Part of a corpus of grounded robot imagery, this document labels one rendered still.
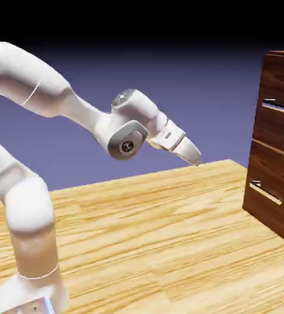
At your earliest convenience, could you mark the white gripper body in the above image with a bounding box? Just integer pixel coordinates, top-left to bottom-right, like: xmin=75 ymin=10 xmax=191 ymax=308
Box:
xmin=175 ymin=136 xmax=202 ymax=167

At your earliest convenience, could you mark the small dark wood drawer front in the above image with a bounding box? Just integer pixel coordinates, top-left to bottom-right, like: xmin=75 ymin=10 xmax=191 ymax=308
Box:
xmin=242 ymin=139 xmax=284 ymax=246

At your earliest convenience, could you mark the dark wood cabinet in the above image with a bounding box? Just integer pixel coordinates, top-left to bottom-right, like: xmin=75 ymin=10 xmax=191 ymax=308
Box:
xmin=242 ymin=50 xmax=284 ymax=248

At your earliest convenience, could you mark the large dark wood drawer front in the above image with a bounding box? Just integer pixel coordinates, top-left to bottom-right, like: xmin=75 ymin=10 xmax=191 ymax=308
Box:
xmin=251 ymin=53 xmax=284 ymax=158

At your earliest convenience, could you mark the short silver drawer handle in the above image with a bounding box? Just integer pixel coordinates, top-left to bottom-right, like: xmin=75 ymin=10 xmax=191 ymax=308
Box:
xmin=249 ymin=180 xmax=283 ymax=206

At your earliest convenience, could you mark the long silver drawer handle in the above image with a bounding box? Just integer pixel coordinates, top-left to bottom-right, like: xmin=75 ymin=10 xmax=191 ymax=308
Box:
xmin=261 ymin=98 xmax=284 ymax=117

